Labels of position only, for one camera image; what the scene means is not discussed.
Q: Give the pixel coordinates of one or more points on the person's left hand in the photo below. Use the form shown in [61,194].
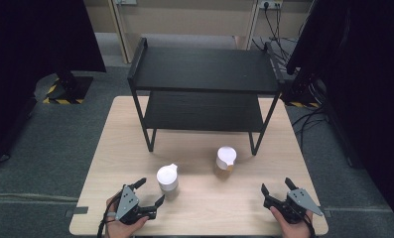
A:
[123,230]

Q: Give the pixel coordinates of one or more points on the brown cup with white lid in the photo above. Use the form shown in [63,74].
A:
[225,157]

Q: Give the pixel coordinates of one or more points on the grey tape strip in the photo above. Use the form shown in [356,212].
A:
[77,211]

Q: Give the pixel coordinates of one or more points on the white wall socket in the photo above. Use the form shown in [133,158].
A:
[125,1]

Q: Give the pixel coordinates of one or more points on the person's right hand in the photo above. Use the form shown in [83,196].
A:
[293,230]

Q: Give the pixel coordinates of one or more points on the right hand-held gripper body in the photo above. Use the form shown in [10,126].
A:
[300,201]

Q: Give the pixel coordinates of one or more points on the black two-tier rack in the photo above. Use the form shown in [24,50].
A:
[204,71]

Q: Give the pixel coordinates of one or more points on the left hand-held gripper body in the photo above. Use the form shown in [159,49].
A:
[127,205]

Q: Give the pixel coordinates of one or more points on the wall socket with black plugs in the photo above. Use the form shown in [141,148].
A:
[270,4]

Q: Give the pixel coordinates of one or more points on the black stand base striped tape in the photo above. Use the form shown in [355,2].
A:
[70,87]
[300,94]

